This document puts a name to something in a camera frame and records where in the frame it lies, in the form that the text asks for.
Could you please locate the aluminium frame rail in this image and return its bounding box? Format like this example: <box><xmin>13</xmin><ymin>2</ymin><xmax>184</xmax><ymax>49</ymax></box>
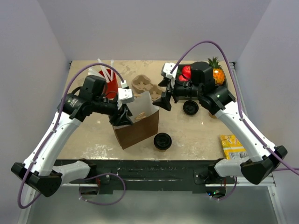
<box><xmin>53</xmin><ymin>167</ymin><xmax>276</xmax><ymax>187</ymax></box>

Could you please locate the red apple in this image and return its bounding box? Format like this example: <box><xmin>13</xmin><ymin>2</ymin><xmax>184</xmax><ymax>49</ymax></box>
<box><xmin>182</xmin><ymin>65</ymin><xmax>191</xmax><ymax>79</ymax></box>

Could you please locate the black coffee cup lid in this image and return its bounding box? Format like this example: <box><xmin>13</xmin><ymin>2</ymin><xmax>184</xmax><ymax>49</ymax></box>
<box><xmin>153</xmin><ymin>133</ymin><xmax>172</xmax><ymax>150</ymax></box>

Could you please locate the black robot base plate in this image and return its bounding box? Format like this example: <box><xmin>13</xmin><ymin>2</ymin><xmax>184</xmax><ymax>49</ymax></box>
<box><xmin>89</xmin><ymin>160</ymin><xmax>234</xmax><ymax>194</ymax></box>

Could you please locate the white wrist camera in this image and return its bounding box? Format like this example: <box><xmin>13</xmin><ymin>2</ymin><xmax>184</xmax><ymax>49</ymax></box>
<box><xmin>117</xmin><ymin>80</ymin><xmax>135</xmax><ymax>109</ymax></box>
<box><xmin>162</xmin><ymin>63</ymin><xmax>178</xmax><ymax>86</ymax></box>

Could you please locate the brown paper bag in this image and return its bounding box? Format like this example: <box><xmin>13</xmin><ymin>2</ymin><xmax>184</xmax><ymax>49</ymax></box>
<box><xmin>113</xmin><ymin>91</ymin><xmax>159</xmax><ymax>150</ymax></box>

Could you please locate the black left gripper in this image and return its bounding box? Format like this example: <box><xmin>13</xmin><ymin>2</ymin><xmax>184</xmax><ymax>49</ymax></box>
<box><xmin>93</xmin><ymin>96</ymin><xmax>134</xmax><ymax>126</ymax></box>

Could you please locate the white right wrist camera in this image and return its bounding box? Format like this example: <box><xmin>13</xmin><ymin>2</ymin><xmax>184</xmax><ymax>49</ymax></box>
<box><xmin>162</xmin><ymin>63</ymin><xmax>178</xmax><ymax>86</ymax></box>

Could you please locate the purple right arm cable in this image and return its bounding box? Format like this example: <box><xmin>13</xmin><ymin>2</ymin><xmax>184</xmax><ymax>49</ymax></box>
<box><xmin>170</xmin><ymin>40</ymin><xmax>299</xmax><ymax>201</ymax></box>

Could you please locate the yellow snack bag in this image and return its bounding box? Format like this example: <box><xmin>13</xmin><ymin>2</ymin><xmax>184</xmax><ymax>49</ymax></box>
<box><xmin>220</xmin><ymin>135</ymin><xmax>248</xmax><ymax>160</ymax></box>

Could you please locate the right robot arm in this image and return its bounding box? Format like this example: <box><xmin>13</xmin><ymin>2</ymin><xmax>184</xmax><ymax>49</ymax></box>
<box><xmin>153</xmin><ymin>62</ymin><xmax>287</xmax><ymax>185</ymax></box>

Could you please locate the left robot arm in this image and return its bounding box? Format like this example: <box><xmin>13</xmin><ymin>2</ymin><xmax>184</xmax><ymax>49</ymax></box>
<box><xmin>11</xmin><ymin>75</ymin><xmax>134</xmax><ymax>197</ymax></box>

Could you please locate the red straw holder cup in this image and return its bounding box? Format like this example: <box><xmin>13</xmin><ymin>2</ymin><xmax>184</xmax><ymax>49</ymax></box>
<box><xmin>98</xmin><ymin>72</ymin><xmax>118</xmax><ymax>99</ymax></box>

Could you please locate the grey fruit tray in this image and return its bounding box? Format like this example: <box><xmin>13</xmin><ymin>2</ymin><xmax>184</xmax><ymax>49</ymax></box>
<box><xmin>176</xmin><ymin>64</ymin><xmax>228</xmax><ymax>87</ymax></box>

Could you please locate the pineapple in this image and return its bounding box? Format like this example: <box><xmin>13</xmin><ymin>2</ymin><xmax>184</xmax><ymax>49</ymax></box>
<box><xmin>207</xmin><ymin>57</ymin><xmax>226</xmax><ymax>85</ymax></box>

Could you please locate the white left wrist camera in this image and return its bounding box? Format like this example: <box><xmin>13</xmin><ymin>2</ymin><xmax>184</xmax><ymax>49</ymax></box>
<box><xmin>117</xmin><ymin>80</ymin><xmax>135</xmax><ymax>109</ymax></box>

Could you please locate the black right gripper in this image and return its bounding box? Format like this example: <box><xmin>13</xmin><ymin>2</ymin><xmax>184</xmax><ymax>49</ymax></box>
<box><xmin>153</xmin><ymin>74</ymin><xmax>202</xmax><ymax>111</ymax></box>

